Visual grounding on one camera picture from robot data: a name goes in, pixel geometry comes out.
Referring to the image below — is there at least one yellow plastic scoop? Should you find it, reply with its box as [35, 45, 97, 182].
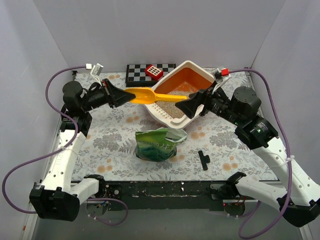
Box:
[124, 87, 188, 105]

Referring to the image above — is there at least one green litter bag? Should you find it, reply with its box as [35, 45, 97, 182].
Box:
[135, 127, 188, 162]

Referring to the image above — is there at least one black bag clip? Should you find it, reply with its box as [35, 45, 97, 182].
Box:
[198, 150, 211, 171]

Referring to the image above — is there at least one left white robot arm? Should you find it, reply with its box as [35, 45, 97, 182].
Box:
[29, 79, 136, 222]

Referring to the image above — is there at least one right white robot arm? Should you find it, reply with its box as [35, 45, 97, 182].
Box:
[175, 86, 320, 228]

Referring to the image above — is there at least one cat litter pile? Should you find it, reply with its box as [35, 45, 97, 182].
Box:
[156, 90, 191, 119]

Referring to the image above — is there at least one white orange litter box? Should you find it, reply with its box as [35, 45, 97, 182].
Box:
[145, 60, 215, 129]

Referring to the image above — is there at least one black white checkerboard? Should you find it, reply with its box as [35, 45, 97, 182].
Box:
[125, 63, 177, 88]

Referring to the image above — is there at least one red white grid block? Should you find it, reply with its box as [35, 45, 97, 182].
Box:
[144, 64, 164, 81]

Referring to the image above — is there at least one floral tablecloth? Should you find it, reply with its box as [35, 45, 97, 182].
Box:
[46, 68, 280, 182]

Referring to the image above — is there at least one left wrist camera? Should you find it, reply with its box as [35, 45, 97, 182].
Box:
[90, 63, 104, 84]

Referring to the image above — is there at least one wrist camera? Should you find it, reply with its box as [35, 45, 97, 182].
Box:
[90, 63, 104, 84]
[211, 67, 231, 87]

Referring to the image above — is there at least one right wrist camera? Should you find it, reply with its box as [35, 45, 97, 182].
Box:
[211, 67, 231, 87]

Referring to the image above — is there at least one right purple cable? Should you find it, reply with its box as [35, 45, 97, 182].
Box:
[228, 68, 293, 239]

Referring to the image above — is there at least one purple cable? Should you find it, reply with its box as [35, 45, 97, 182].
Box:
[228, 68, 293, 239]
[2, 64, 129, 226]

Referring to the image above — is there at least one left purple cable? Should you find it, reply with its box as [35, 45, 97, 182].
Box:
[2, 64, 129, 226]

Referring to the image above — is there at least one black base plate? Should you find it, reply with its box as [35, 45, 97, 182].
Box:
[102, 180, 248, 211]

